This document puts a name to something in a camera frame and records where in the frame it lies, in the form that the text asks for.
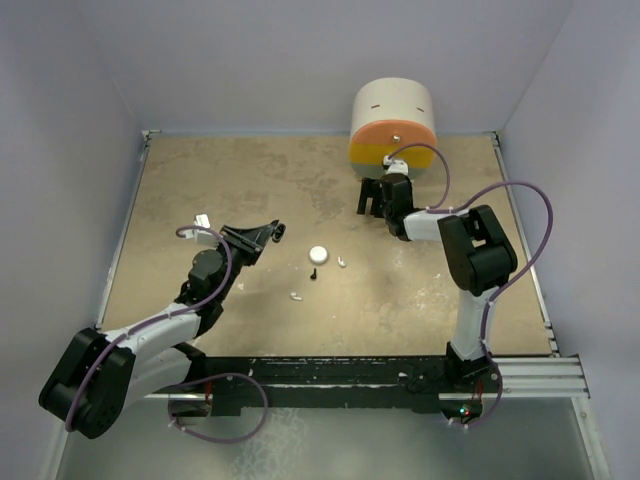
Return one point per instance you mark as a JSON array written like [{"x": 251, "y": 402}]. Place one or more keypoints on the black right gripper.
[{"x": 370, "y": 189}]

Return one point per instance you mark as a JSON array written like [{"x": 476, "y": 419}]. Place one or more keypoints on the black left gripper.
[{"x": 249, "y": 241}]

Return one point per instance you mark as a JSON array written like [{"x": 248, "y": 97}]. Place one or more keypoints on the black round earbud case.
[{"x": 279, "y": 232}]

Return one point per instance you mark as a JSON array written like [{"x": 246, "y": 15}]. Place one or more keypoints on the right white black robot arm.
[{"x": 479, "y": 256}]

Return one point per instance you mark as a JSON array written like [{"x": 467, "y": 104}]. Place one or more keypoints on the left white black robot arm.
[{"x": 100, "y": 373}]

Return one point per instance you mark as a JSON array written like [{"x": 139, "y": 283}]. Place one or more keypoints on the white round earbud case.
[{"x": 318, "y": 255}]

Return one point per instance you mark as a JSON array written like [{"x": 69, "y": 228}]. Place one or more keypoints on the white round drawer cabinet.
[{"x": 392, "y": 116}]

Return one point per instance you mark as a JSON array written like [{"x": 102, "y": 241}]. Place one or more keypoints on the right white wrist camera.
[{"x": 393, "y": 165}]

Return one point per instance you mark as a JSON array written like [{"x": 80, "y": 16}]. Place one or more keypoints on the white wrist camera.
[
  {"x": 393, "y": 165},
  {"x": 201, "y": 235}
]

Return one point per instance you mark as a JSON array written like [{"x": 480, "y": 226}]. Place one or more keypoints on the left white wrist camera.
[{"x": 201, "y": 235}]

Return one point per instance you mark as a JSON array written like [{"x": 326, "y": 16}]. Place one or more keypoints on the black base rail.
[{"x": 423, "y": 384}]

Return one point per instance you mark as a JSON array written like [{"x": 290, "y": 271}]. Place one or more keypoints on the aluminium frame rail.
[{"x": 544, "y": 375}]

